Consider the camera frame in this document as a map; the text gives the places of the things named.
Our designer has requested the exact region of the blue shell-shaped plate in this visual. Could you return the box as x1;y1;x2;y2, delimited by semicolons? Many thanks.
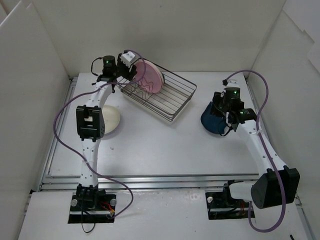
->
200;101;227;136

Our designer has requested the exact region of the pink plate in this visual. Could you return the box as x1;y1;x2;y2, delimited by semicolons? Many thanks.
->
134;59;164;94

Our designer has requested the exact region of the black wire dish rack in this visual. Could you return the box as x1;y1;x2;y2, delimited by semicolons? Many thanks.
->
117;61;197;123

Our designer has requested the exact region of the cream plate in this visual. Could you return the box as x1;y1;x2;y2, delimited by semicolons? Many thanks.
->
144;60;165;93
102;105;121;135

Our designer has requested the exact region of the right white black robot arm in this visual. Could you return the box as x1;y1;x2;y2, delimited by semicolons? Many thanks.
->
211;87;300;209

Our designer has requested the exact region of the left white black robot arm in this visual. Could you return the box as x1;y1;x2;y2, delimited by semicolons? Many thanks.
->
76;51;139;210

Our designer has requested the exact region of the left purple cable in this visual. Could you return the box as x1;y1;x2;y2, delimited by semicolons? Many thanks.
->
53;50;148;218

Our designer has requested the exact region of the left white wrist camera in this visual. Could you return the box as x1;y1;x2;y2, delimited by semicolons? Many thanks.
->
120;51;136;68

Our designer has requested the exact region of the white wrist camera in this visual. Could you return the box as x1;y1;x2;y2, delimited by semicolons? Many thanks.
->
222;78;240;88
120;51;136;68

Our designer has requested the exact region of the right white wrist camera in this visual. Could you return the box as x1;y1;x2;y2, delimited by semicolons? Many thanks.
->
222;78;240;88

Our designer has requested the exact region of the aluminium left rail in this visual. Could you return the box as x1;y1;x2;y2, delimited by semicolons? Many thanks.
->
33;76;78;192

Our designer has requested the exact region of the aluminium rail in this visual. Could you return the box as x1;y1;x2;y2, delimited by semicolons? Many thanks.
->
250;74;300;220
39;174;259;191
33;76;78;192

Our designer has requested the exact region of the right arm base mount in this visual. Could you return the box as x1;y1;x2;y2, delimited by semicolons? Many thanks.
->
205;191;255;220

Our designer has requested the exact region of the aluminium right rail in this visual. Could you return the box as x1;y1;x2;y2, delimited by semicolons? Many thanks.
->
250;74;300;220

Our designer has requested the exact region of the aluminium front rail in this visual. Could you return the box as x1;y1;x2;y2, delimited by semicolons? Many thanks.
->
39;174;259;191

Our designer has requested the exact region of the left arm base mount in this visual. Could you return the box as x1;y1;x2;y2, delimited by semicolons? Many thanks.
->
68;193;117;224

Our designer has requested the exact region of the black cable on floor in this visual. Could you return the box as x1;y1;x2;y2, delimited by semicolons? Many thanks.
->
79;207;95;235

